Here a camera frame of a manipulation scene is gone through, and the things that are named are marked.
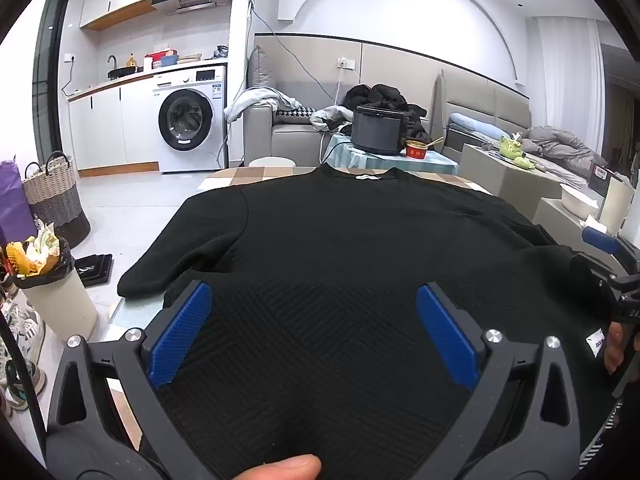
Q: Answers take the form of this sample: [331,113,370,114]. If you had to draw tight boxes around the white kitchen base cabinets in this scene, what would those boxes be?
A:
[67,72,161,178]

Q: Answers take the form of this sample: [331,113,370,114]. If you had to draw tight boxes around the teal side table cloth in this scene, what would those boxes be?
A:
[322,132,460,176]

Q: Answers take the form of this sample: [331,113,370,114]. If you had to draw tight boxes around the purple bag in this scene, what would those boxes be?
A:
[0,160,38,248]

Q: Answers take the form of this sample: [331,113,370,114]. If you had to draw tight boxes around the person's right hand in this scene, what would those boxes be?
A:
[603,322,636,373]

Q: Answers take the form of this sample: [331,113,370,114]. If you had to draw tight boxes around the grey cushion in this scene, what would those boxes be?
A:
[248,45,278,103]

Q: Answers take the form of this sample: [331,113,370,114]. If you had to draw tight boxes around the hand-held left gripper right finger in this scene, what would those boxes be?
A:
[415,280,596,480]

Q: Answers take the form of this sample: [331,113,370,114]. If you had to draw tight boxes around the round white stool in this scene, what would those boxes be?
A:
[248,156,297,169]

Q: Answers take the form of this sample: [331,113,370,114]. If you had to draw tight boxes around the large beige box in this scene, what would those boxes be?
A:
[459,143,568,201]

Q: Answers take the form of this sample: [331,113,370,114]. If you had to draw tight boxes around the yellow rubbish piece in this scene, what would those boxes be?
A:
[6,242,33,276]

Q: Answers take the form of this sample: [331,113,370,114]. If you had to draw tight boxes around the white washing machine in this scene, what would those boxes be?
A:
[152,66,228,175]

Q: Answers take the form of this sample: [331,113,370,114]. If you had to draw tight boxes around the black knit sweater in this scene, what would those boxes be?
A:
[117,162,621,480]

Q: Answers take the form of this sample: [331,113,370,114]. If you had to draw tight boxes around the beige trash bin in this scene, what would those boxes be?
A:
[10,240,98,341]

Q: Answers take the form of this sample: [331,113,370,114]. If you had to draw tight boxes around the light blue pillow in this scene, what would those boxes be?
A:
[448,112,511,141]

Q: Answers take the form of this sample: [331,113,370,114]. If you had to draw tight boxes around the houndstooth cushion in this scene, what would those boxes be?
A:
[275,106,317,126]

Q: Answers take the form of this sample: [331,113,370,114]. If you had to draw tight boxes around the green plush toy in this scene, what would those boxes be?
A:
[497,134,533,170]

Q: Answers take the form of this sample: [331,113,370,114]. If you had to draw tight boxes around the plaid tablecloth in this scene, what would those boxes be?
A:
[97,164,503,456]

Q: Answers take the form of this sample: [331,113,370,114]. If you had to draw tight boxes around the black cooker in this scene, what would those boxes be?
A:
[350,105,407,156]

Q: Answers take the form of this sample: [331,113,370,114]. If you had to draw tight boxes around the grey sofa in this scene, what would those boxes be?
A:
[245,45,436,166]

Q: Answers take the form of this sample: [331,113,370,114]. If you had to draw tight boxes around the light grey garment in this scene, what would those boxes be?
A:
[223,87,301,123]

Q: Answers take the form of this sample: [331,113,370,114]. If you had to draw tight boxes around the black framed glass door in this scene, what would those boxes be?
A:
[32,0,71,148]

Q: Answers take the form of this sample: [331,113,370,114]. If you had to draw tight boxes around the person's left hand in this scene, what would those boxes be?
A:
[235,454,322,480]

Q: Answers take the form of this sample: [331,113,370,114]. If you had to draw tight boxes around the white curtain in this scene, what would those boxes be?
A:
[537,15,608,151]

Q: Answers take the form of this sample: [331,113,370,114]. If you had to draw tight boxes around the beige upholstered bed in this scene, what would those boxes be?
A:
[432,67,608,191]

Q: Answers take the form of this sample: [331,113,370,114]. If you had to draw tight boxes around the white basin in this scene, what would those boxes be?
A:
[559,182,608,219]

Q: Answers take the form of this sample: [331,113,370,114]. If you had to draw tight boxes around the white green sneaker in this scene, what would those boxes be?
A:
[0,360,46,411]

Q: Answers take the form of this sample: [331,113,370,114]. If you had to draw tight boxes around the small beige box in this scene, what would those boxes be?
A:
[532,195,601,233]

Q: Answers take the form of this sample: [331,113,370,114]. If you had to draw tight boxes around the black tray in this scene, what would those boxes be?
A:
[72,254,115,288]

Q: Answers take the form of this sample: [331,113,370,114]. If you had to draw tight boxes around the grey duvet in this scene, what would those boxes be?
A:
[520,125,608,171]

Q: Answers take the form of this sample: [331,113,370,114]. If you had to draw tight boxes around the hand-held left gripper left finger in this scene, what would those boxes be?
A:
[46,280,223,480]

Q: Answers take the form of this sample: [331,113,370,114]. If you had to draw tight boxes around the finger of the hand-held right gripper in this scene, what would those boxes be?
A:
[581,225,640,277]

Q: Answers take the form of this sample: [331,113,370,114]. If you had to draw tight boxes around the blue cable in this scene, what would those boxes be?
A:
[247,0,346,111]

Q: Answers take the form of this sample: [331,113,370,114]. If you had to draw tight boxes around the woven grey basket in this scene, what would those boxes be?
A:
[22,151,92,250]

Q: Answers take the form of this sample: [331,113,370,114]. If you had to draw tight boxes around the black clothes pile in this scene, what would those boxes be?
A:
[342,83,433,146]

